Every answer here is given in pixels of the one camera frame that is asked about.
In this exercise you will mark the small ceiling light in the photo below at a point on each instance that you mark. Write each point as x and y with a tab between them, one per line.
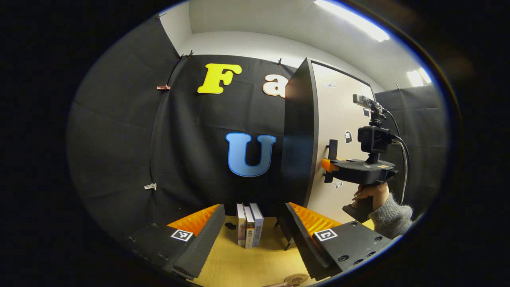
418	76

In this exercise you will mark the black binder clip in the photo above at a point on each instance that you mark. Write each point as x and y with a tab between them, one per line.
187	54

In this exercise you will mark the black backdrop cloth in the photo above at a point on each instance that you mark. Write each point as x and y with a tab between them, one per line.
191	139

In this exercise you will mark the round brown coaster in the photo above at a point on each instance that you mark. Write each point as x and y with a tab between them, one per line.
297	279

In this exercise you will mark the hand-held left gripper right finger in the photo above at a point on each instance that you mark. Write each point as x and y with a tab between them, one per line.
306	247

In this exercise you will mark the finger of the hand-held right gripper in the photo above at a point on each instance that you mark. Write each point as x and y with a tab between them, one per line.
329	164

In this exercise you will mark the small black object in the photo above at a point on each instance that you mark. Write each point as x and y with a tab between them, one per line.
230	226

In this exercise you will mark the blue grey book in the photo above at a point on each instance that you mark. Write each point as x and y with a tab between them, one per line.
258	223

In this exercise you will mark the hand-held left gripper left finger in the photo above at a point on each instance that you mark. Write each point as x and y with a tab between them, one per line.
205	243

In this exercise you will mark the white clip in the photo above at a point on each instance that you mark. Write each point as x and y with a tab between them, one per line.
150	186

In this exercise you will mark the beige cabinet door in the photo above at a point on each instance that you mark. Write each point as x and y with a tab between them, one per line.
334	115

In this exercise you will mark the white yellow-print book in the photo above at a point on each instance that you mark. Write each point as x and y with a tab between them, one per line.
249	229

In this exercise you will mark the long ceiling light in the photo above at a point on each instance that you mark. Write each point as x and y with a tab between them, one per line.
352	20

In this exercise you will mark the copper clip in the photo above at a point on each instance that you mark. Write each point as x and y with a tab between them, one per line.
163	87

